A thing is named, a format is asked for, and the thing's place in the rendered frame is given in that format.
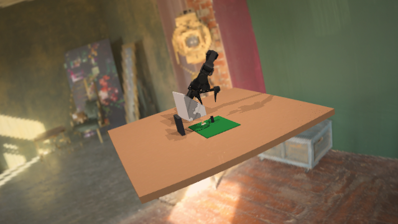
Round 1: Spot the black computer fan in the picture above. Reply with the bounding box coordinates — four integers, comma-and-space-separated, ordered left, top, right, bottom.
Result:
173, 114, 185, 136

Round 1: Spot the green circuit board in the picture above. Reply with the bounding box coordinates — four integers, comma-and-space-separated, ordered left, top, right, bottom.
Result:
188, 116, 240, 139

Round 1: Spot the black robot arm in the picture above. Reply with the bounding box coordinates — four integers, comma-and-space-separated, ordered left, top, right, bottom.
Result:
186, 50, 218, 99

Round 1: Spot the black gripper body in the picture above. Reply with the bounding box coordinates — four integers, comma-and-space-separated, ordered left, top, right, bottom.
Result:
192, 80, 220, 96

